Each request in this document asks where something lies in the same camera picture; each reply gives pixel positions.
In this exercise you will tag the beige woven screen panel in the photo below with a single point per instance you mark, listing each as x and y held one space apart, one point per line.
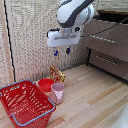
31 43

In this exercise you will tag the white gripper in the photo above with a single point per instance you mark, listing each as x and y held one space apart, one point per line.
63 38

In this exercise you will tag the yellow red cereal snack bar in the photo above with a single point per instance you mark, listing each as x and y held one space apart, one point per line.
57 74

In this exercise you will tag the dark brown drawer cabinet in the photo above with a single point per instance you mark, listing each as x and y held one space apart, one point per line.
110 43

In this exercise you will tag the red plastic bowl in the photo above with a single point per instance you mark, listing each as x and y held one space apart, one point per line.
45 84

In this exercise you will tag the pink plastic cup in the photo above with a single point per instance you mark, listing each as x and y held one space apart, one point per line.
57 93

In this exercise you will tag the red shopping basket blue rim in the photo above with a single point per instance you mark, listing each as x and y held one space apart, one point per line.
25 105

